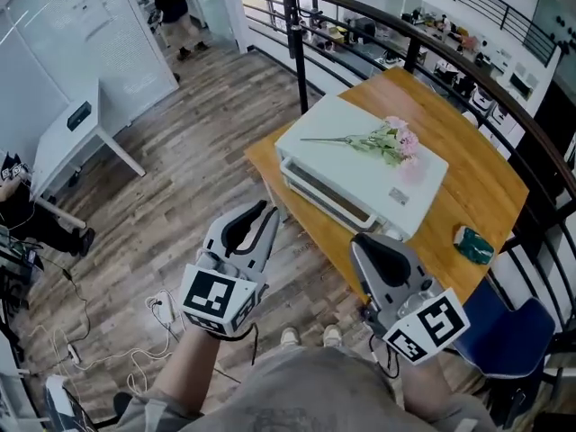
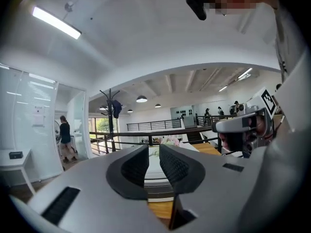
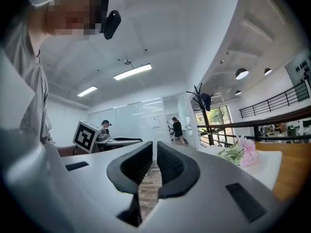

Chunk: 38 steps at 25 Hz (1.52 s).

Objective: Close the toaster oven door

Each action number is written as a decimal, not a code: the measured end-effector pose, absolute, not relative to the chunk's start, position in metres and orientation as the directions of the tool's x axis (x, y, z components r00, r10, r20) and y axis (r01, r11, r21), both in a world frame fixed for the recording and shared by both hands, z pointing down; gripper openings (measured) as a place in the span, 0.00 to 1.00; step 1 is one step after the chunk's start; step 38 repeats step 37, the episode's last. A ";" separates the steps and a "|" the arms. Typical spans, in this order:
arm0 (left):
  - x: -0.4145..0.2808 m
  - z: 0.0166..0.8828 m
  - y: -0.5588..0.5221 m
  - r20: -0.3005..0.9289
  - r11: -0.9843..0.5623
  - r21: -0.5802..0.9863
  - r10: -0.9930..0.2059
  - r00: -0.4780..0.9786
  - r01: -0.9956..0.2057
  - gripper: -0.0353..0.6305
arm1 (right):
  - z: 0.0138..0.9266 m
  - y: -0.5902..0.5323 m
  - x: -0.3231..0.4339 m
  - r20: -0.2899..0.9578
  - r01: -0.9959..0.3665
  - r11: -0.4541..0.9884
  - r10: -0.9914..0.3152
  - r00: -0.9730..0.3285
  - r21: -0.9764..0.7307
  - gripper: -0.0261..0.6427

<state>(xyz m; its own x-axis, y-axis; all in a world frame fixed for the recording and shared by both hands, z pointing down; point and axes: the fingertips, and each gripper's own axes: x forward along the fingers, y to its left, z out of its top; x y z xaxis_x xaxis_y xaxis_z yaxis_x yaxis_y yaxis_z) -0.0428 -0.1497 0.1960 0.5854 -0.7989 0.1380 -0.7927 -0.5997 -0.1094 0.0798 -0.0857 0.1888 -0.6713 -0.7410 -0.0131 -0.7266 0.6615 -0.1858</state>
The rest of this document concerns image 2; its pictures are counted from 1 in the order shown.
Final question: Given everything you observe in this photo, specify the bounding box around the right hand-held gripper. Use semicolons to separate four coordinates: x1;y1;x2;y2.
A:
210;87;278;159

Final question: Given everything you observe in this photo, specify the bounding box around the black head-worn camera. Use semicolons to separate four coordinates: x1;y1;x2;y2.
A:
185;0;207;21

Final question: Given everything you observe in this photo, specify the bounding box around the long ceiling light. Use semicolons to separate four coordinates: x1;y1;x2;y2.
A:
32;5;83;40

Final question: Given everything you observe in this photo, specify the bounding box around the frosted glass partition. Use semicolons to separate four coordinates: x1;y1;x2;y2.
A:
0;63;64;186

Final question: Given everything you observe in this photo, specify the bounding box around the dark hanging jacket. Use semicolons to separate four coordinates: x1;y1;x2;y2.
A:
111;99;123;119

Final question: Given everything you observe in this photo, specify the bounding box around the person's white shirt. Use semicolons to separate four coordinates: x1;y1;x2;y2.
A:
274;2;311;82

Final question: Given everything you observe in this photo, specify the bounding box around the wooden table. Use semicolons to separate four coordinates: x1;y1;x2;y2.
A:
193;141;222;156

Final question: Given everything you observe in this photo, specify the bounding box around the dark wooden handrail railing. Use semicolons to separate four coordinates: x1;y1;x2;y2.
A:
88;126;222;155

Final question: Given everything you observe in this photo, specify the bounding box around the paper notice on glass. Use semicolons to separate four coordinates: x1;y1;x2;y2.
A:
32;105;46;128

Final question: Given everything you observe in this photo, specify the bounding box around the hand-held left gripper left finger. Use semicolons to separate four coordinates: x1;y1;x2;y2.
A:
28;144;171;233

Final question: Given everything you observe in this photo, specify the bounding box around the white side table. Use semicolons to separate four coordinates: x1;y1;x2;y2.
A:
0;148;36;195

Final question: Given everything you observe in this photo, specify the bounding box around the black metal balcony railing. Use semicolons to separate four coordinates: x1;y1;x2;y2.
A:
126;118;182;132

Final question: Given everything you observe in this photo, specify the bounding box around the white toaster oven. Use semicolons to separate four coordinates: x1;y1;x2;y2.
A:
144;146;176;201

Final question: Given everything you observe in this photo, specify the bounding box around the black coat rack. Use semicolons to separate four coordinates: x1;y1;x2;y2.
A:
99;88;121;153

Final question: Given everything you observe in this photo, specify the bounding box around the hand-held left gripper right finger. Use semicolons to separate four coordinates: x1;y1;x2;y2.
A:
159;144;268;233

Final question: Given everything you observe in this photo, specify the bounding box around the pink flower bouquet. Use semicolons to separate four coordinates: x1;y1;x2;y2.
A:
161;134;181;147

